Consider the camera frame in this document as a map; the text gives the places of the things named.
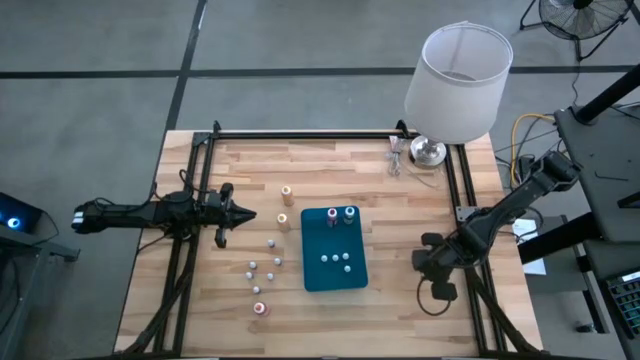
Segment black keyboard coloured keys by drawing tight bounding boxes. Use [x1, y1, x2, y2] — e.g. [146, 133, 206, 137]
[605, 271, 640, 341]

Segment black pole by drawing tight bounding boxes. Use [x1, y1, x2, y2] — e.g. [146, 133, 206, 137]
[573, 63, 640, 125]

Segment black left camera cable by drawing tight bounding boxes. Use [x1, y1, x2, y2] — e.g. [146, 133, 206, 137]
[177, 168, 221, 197]

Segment blue plastic bin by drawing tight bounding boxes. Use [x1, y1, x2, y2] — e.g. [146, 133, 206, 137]
[299, 205, 370, 293]

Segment yellow cable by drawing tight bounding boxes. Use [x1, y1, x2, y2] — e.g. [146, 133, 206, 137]
[509, 112, 557, 189]

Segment black camera cable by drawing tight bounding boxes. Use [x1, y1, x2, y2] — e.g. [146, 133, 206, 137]
[177, 168, 221, 197]
[416, 276, 452, 318]

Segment white bundled lamp cord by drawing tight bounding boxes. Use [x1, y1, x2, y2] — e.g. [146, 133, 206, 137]
[384, 134, 442, 190]

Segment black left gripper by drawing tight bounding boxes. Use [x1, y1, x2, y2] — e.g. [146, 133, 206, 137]
[197, 182, 258, 250]

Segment blue lit computer case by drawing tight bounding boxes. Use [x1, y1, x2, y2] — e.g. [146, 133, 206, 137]
[0, 192, 44, 236]

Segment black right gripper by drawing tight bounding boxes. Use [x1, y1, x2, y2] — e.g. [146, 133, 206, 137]
[411, 232, 474, 302]

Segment black right camera cable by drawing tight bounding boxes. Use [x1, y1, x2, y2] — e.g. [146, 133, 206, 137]
[416, 276, 452, 318]

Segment dark grey side table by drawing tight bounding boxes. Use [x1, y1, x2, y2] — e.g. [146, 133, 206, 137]
[553, 106, 640, 244]

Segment black floor fan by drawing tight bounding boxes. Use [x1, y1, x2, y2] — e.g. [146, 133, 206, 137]
[518, 0, 635, 62]

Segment white paper sheet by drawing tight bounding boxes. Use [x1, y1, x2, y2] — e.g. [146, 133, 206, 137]
[512, 218, 549, 277]

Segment grey metal stand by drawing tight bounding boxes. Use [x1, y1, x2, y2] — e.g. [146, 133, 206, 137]
[0, 232, 81, 360]

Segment white shade silver table lamp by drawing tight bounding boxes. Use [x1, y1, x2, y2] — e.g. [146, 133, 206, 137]
[403, 20, 515, 169]

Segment black aluminium table frame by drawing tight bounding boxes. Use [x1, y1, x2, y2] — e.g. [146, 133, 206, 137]
[114, 119, 539, 359]

